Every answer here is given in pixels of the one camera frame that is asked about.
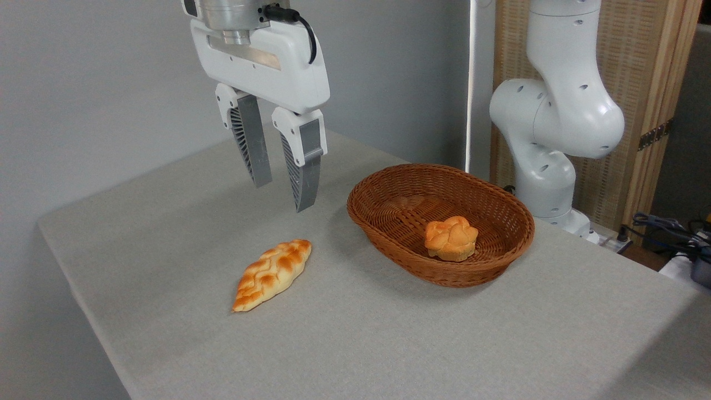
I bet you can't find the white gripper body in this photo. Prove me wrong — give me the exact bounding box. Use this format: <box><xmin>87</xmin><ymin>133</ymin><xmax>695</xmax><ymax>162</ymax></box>
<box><xmin>191</xmin><ymin>19</ymin><xmax>331</xmax><ymax>114</ymax></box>

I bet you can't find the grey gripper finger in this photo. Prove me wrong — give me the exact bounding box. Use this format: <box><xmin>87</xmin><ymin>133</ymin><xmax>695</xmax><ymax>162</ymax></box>
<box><xmin>216</xmin><ymin>84</ymin><xmax>273</xmax><ymax>188</ymax></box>
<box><xmin>272</xmin><ymin>108</ymin><xmax>328</xmax><ymax>213</ymax></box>

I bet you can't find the round knotted bread roll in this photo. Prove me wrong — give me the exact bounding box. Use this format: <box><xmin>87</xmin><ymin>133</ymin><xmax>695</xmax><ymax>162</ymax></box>
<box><xmin>424</xmin><ymin>216</ymin><xmax>479</xmax><ymax>262</ymax></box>

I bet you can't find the long braided bread loaf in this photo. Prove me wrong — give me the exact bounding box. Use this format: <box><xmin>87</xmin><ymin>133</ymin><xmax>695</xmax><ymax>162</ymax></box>
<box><xmin>232</xmin><ymin>239</ymin><xmax>312</xmax><ymax>313</ymax></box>

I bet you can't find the brown wicker basket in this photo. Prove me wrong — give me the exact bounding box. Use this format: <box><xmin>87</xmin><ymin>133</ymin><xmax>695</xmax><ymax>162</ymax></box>
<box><xmin>347</xmin><ymin>163</ymin><xmax>535</xmax><ymax>288</ymax></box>

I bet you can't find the white vertical pole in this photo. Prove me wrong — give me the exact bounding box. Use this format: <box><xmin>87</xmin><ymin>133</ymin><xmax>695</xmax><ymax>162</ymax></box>
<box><xmin>465</xmin><ymin>0</ymin><xmax>479</xmax><ymax>173</ymax></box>

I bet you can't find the grey tablecloth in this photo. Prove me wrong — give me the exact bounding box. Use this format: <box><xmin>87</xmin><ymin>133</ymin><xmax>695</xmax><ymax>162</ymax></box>
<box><xmin>38</xmin><ymin>129</ymin><xmax>711</xmax><ymax>400</ymax></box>

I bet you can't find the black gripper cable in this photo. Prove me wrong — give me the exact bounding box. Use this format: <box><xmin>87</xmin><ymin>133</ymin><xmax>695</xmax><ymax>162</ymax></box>
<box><xmin>261</xmin><ymin>4</ymin><xmax>318</xmax><ymax>64</ymax></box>

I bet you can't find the bundle of dark cables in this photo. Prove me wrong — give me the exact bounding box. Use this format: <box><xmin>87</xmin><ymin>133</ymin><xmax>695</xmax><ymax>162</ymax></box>
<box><xmin>632</xmin><ymin>213</ymin><xmax>711</xmax><ymax>262</ymax></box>

